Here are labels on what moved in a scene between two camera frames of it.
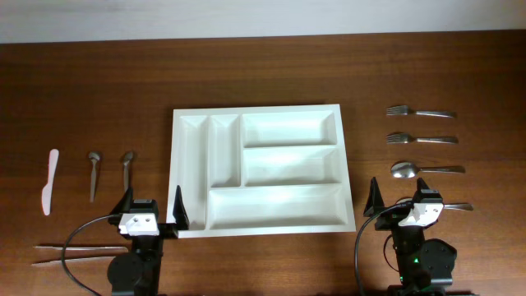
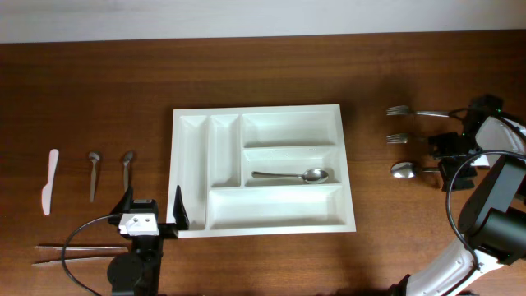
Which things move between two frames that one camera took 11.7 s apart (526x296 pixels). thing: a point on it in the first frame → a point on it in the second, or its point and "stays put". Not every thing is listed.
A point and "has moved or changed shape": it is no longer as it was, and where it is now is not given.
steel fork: x=401 y=110 stays put
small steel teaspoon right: x=126 y=169 stays put
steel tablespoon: x=407 y=170 stays put
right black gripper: x=373 y=203 → x=441 y=141
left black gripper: x=171 y=229 stays put
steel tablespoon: x=459 y=206 has moved or changed shape
